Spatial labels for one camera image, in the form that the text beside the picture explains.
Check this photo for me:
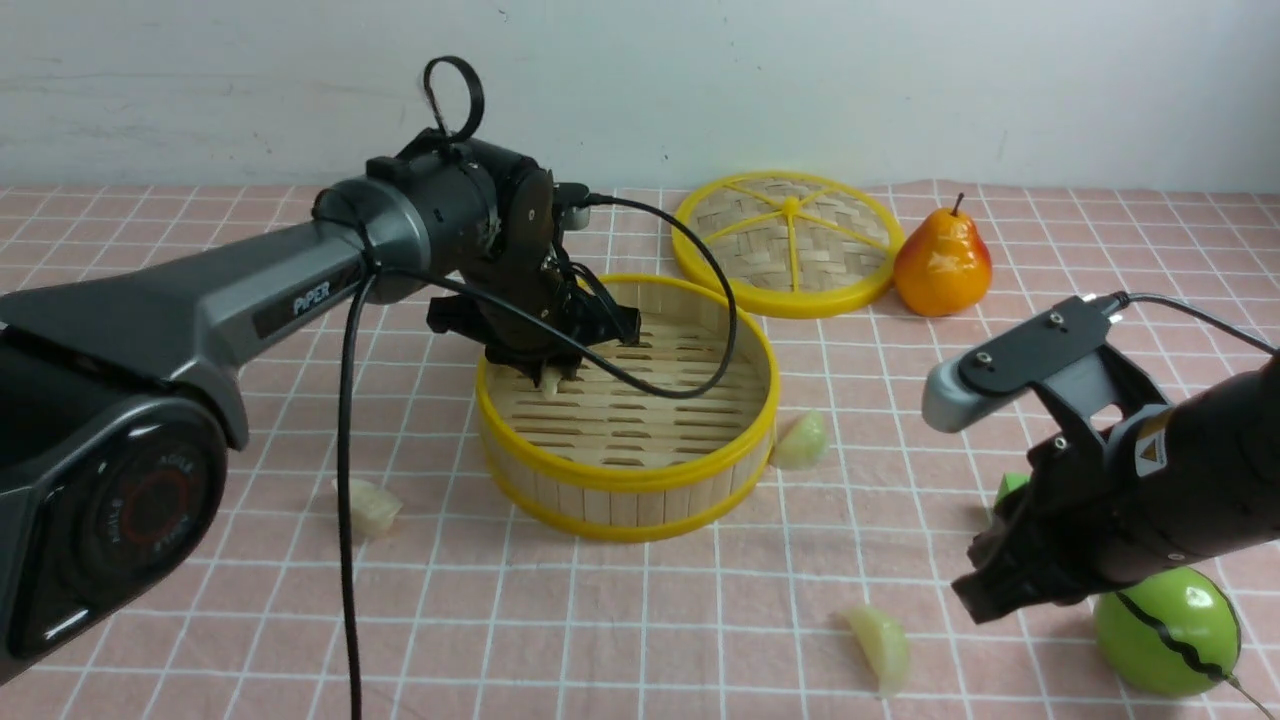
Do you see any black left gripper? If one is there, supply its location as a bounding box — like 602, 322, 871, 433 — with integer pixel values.
428, 250, 641, 379

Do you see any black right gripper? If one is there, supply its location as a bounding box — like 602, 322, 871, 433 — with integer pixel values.
952, 430, 1146, 624

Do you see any white dumpling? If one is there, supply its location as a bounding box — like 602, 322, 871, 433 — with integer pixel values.
539, 365, 564, 400
349, 478, 403, 544

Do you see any pale green dumpling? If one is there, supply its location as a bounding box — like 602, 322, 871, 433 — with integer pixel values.
844, 605, 911, 697
771, 410, 831, 471

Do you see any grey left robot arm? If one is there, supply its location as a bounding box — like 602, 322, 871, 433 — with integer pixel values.
3, 140, 620, 682

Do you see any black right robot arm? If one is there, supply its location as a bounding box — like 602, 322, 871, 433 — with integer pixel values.
952, 357, 1277, 624

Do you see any bamboo steamer tray yellow rim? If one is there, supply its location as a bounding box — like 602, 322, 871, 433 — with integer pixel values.
475, 313, 780, 543

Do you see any woven steamer lid yellow rim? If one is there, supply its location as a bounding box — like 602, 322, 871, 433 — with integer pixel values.
671, 170, 905, 319

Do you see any green foam cube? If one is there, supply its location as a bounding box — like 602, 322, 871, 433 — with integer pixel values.
993, 471, 1030, 506

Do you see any green toy watermelon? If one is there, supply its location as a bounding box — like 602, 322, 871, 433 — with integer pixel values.
1093, 568, 1275, 719

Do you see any pink checkered tablecloth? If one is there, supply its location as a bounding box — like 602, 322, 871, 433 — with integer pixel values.
3, 181, 1277, 719

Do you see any orange yellow toy pear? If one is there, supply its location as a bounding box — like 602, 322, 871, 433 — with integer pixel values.
893, 192, 995, 318

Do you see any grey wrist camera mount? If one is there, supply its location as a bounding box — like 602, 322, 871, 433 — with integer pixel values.
922, 293, 1169, 445

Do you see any black right camera cable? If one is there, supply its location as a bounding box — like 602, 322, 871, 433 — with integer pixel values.
1094, 291, 1280, 356

